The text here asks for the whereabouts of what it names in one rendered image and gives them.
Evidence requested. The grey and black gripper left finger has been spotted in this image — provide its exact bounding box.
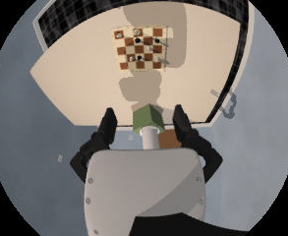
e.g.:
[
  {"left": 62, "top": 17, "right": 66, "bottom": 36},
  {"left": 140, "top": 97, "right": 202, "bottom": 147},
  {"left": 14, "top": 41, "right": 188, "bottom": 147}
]
[{"left": 70, "top": 107, "right": 118, "bottom": 183}]

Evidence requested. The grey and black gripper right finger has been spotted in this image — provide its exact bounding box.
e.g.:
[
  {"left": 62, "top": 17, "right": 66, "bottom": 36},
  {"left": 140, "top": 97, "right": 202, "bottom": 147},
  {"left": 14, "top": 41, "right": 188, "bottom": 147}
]
[{"left": 172, "top": 104, "right": 223, "bottom": 184}]

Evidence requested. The brown and cream chessboard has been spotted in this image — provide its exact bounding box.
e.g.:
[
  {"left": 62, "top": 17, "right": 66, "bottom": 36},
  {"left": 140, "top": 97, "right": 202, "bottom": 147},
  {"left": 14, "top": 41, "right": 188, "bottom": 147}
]
[{"left": 110, "top": 25, "right": 166, "bottom": 73}]

